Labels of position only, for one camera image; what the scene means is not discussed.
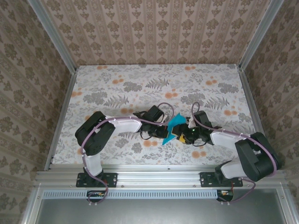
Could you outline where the teal cloth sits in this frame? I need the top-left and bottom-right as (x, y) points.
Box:
(161, 113), (187, 146)

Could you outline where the grey metal panel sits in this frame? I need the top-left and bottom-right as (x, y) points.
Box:
(22, 184), (296, 224)

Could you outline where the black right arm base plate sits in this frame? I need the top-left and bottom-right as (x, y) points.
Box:
(200, 172), (243, 188)

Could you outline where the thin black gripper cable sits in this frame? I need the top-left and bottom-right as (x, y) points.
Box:
(190, 137), (206, 148)
(139, 131), (153, 141)

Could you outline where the aluminium cross rail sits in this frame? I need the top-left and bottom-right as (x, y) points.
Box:
(35, 164), (287, 188)

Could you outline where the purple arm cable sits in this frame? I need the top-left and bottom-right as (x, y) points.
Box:
(80, 102), (175, 207)
(191, 102), (278, 206)

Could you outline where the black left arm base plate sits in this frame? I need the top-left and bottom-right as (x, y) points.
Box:
(76, 172), (118, 188)

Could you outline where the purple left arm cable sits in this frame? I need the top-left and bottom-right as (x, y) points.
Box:
(80, 102), (175, 207)

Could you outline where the thin black left gripper cable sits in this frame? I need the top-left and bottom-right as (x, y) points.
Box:
(139, 131), (153, 141)

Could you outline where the grey slotted cable duct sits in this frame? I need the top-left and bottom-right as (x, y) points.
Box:
(43, 189), (218, 199)

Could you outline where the aluminium frame post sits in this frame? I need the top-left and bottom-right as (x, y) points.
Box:
(27, 0), (77, 75)
(238, 0), (285, 72)

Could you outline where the thin black right gripper cable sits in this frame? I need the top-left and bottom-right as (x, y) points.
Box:
(190, 137), (206, 148)

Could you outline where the aluminium table side rail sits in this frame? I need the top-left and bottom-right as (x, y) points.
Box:
(237, 66), (277, 170)
(43, 69), (78, 171)

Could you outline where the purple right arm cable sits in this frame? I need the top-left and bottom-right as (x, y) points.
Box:
(191, 102), (278, 206)

